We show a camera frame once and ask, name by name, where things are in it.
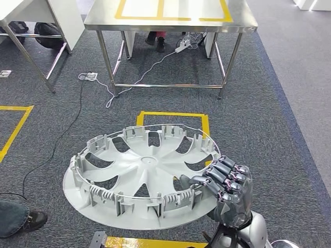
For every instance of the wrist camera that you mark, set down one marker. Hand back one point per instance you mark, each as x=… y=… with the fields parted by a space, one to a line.
x=98 y=239
x=220 y=239

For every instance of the person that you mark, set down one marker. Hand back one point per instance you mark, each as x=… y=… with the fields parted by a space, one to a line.
x=160 y=44
x=15 y=219

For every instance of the white floor socket plate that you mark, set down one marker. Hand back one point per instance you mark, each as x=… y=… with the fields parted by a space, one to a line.
x=5 y=73

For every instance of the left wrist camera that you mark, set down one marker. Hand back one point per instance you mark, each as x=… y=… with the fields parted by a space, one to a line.
x=98 y=239

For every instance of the grey wheel hubcap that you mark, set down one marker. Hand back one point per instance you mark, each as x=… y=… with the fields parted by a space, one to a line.
x=144 y=167

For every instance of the black bag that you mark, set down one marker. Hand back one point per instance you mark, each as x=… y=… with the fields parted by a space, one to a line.
x=15 y=32
x=49 y=36

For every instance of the white platform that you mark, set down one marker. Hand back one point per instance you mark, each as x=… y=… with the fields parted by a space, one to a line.
x=313 y=4

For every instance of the yellow tape grid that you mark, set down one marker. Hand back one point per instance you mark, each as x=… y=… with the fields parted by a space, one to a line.
x=161 y=8

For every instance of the yellow floor tape square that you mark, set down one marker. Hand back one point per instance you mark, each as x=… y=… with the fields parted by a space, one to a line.
x=15 y=130
x=171 y=115

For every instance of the stainless steel workbench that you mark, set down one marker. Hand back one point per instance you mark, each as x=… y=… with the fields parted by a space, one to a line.
x=103 y=20

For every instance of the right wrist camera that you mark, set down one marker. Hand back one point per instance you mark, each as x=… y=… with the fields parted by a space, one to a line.
x=220 y=239

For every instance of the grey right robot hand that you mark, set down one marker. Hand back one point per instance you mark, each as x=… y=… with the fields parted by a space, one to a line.
x=235 y=205

